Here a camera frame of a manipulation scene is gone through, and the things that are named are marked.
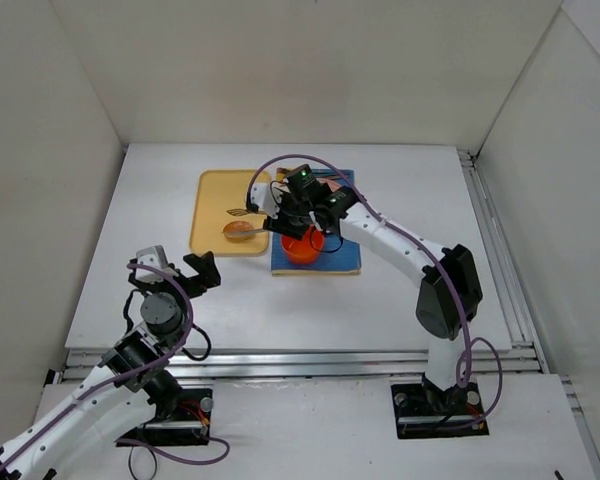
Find pink and white plate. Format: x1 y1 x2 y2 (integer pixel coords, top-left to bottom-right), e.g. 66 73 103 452
317 177 352 193

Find aluminium rail frame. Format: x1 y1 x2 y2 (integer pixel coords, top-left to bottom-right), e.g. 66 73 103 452
63 143 600 479

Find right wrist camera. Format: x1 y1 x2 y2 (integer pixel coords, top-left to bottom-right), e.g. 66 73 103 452
246 182 280 218

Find cutlery on placemat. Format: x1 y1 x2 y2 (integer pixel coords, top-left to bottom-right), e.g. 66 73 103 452
276 167 354 184

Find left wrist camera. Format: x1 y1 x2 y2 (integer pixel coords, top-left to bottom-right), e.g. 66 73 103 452
135 245 169 273

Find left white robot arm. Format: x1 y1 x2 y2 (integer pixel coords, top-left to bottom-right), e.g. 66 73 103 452
0 246 221 479

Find yellow tray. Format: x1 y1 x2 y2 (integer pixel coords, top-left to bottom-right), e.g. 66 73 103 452
189 169 269 257

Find blue placemat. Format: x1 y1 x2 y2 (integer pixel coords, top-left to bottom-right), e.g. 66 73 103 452
270 166 365 277

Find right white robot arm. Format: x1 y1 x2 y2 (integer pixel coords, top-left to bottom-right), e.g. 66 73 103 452
247 165 483 411

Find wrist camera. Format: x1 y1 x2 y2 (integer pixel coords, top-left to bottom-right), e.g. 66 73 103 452
246 182 280 218
135 245 169 273

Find orange bowl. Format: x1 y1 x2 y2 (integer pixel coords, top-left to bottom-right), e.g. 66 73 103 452
280 227 325 266

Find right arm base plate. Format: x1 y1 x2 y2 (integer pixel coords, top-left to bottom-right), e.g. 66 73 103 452
391 382 490 440

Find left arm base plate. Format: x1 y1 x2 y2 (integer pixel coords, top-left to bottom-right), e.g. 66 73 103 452
117 387 214 447

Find metal tongs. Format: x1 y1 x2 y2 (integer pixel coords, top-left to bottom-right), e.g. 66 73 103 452
222 208 267 239

